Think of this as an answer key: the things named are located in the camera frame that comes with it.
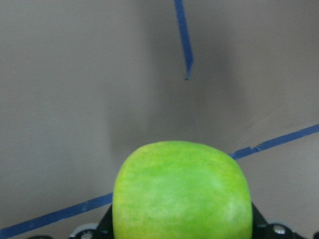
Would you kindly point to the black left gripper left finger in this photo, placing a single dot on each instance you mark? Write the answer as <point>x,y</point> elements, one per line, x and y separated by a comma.
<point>105,226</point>

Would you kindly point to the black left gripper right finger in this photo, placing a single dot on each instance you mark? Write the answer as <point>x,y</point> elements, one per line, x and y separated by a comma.
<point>261,228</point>

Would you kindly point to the green apple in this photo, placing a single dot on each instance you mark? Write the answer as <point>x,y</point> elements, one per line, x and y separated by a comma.
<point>181,190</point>

